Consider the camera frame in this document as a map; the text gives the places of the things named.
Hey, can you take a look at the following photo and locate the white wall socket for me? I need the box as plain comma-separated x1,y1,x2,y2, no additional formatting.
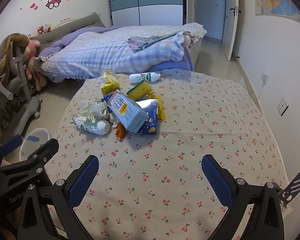
277,96,289,116

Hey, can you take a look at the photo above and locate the white and blue wardrobe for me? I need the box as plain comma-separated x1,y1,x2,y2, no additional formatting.
107,0,188,27

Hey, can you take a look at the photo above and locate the light blue carton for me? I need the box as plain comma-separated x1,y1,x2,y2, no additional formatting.
107,90,149,133

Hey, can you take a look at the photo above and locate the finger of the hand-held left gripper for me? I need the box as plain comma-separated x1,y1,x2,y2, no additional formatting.
0,138,60,178
0,134,24,167

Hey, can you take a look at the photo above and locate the crumpled yellow wrapper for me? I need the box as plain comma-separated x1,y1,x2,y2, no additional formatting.
101,70,121,96

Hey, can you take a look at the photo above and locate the white door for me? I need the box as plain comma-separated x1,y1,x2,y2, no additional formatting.
222,0,241,62

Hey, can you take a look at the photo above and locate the purple fleece blanket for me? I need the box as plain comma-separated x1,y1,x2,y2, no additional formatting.
150,47,194,72

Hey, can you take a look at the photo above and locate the grey headboard cushion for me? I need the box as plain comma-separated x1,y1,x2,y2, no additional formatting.
30,12,107,48

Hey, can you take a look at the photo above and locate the white bottle green label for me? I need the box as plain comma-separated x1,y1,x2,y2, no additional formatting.
129,72,162,84
74,116,111,136

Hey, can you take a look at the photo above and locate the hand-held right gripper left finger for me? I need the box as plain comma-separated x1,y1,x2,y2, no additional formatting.
19,154,100,240

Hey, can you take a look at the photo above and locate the lilac plaid duvet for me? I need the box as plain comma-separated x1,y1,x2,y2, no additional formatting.
34,22,208,83

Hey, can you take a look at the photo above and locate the orange snack wrapper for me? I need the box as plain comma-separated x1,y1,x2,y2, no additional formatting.
115,122,127,139

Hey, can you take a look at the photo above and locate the white plastic bin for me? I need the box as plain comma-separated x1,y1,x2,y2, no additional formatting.
19,127,51,162

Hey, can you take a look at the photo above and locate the pink plush toy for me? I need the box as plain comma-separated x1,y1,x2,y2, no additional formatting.
22,39,48,91

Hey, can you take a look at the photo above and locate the grey baby stroller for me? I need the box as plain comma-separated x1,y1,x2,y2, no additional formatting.
0,42,43,136

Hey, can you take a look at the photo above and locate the crumpled clear plastic bag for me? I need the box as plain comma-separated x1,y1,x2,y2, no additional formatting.
70,99,112,126

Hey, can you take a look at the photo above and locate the torn yellow wrapper strip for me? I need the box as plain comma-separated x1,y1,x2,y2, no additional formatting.
153,95,167,120

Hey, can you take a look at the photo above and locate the grey striped scarf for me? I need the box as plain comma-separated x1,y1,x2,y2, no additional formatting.
127,31,181,54

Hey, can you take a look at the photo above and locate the cherry print cloth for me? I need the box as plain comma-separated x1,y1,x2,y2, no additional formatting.
44,68,294,240

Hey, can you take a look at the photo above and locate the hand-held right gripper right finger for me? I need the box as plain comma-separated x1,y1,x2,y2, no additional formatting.
201,154,285,240

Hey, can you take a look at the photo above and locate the brown blanket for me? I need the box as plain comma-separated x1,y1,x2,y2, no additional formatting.
0,33,31,98

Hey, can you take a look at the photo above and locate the large yellow snack wrapper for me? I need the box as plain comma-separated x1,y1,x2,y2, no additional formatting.
127,82,154,100

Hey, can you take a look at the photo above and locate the small red white plush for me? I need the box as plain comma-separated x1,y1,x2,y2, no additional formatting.
37,24,52,34

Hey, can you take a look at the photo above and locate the dark blue snack carton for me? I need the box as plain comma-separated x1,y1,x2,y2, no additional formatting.
102,94,159,135

